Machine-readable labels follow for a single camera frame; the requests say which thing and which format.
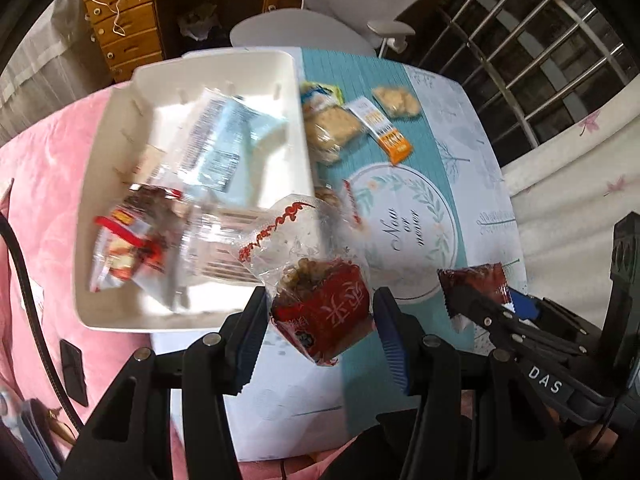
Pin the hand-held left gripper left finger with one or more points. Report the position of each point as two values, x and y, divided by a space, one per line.
247 340

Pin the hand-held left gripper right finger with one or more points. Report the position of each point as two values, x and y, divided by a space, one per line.
392 340

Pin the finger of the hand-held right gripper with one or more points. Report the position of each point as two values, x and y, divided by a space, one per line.
525 306
480 312

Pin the dark red snack packet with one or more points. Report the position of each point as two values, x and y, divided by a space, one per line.
475 280

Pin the clear nut bag red label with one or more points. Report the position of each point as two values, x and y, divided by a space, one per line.
320 310

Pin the red white cookie packet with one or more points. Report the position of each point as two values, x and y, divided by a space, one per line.
220 245

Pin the clear red-edged snack bag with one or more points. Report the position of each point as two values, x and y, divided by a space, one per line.
351 205

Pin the red white crinkled packet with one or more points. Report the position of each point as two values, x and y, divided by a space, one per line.
127 250

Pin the beige snack packet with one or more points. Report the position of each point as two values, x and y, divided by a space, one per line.
150 161

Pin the orange white snack packet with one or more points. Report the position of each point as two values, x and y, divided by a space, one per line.
385 130

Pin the large pale blue packet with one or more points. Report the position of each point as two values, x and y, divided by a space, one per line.
225 135

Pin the clear bag of crackers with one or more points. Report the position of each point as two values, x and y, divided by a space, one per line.
330 130

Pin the clear bag of yellow puffs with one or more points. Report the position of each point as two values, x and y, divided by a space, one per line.
397 101

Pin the white plastic storage box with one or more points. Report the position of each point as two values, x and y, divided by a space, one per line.
150 110

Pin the green snack packet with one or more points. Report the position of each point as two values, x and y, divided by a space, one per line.
336 93

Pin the white floral curtain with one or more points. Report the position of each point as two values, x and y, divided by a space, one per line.
565 200

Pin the blue leaf print tablecloth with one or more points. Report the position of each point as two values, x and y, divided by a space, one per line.
415 220

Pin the person's dark clothing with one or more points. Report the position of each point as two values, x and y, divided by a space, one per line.
350 457

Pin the black phone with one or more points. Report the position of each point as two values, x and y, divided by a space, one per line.
73 372

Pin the grey blue pouch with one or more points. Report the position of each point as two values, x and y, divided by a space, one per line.
30 435

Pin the metal window grille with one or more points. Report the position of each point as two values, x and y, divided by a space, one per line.
525 35

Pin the plastic bag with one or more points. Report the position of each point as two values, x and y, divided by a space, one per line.
197 21

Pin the grey office chair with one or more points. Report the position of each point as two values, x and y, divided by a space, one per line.
360 5

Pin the wooden desk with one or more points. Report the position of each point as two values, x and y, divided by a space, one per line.
130 25

